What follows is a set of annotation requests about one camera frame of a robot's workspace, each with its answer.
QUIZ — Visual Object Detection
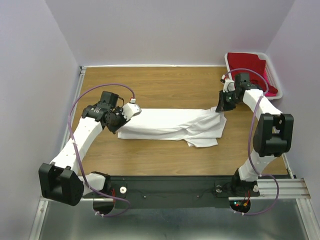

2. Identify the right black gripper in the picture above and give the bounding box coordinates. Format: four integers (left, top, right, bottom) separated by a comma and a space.
215, 89, 242, 112

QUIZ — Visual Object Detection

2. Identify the white t shirt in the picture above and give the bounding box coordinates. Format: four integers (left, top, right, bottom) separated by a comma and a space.
117, 107, 227, 148

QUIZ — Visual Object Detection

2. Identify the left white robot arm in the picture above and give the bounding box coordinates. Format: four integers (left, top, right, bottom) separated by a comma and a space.
38, 91, 128, 206

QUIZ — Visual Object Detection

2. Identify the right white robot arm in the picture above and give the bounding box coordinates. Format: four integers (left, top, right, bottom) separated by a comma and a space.
215, 72, 294, 195

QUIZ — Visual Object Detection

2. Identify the red t shirt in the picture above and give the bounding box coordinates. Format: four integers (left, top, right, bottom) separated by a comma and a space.
227, 52, 278, 94

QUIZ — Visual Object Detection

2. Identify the pink t shirt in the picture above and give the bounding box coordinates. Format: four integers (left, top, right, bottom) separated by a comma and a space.
262, 69, 277, 97

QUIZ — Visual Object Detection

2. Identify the white plastic basket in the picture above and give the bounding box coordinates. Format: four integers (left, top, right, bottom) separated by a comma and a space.
224, 52, 283, 100

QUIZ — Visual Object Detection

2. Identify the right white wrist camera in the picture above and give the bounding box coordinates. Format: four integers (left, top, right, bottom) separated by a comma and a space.
223, 78, 235, 93

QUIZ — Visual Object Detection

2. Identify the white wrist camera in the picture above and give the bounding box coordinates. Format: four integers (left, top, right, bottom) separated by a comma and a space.
122, 102, 142, 122
223, 78, 235, 93

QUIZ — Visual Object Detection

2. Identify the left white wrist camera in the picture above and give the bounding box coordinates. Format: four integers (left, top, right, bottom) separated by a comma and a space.
122, 102, 142, 122

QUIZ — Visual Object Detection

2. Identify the aluminium left rail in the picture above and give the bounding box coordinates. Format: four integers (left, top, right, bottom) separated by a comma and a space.
58, 66, 87, 156

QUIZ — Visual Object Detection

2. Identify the aluminium rail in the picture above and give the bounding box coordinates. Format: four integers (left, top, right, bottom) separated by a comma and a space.
58, 66, 87, 156
282, 153, 296, 179
39, 177, 311, 201

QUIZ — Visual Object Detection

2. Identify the aluminium right rail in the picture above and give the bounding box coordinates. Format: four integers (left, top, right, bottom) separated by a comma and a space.
282, 153, 296, 179

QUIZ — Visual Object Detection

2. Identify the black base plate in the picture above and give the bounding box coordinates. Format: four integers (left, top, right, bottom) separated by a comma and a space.
82, 175, 261, 210

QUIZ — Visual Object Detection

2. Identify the aluminium front rail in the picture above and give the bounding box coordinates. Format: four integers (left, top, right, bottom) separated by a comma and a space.
39, 177, 311, 201

